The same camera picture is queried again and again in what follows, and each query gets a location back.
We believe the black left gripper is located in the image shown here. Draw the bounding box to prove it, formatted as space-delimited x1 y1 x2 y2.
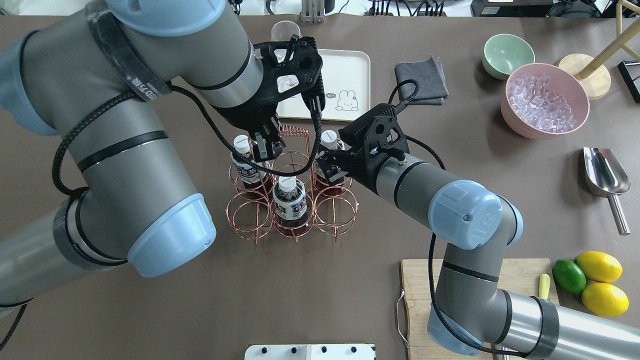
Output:
212 36 325 163

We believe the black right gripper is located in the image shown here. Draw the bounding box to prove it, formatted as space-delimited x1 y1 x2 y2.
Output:
316 103 410 193

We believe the copper wire bottle basket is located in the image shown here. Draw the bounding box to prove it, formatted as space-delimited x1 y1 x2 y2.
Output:
225 124 359 246

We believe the tea bottle white cap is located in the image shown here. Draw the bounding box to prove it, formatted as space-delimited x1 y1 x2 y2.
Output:
272 176 309 237

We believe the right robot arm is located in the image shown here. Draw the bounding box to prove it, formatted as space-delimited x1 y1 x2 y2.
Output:
313 103 640 360

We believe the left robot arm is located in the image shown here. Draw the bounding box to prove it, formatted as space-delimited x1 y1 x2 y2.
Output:
1 0 325 317

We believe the cream rabbit tray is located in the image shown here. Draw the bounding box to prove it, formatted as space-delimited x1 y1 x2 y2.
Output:
277 48 371 122

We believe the clear wine glass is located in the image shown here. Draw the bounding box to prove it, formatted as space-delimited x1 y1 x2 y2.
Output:
270 20 302 93

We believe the grey folded cloth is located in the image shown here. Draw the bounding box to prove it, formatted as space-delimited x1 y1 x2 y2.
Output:
394 55 450 106

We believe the green bowl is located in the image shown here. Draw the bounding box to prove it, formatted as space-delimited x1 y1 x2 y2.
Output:
482 33 536 80

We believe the bamboo cutting board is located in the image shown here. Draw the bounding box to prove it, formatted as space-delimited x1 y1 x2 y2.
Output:
401 259 553 360

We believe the pink bowl with ice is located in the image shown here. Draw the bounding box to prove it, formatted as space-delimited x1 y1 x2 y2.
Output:
500 63 590 140

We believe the yellow plastic knife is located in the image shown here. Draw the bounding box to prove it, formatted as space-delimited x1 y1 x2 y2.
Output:
537 273 551 300

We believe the green lime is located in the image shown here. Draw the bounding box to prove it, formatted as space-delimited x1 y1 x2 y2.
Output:
551 259 586 294

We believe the steel ice scoop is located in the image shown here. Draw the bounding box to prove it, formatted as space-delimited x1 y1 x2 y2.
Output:
583 146 631 236

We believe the wooden cup tree stand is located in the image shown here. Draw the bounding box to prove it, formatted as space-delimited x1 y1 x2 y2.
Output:
555 0 640 101

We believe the upper yellow lemon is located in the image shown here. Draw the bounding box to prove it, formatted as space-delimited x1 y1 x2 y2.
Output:
574 250 623 283

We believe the yellow lemon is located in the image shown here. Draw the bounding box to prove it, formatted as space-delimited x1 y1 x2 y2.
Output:
581 282 630 317
574 250 623 283

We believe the lower yellow lemon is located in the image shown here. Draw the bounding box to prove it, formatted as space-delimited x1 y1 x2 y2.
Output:
581 282 630 317

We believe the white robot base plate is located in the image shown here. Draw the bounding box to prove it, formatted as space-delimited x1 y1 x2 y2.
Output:
244 342 377 360

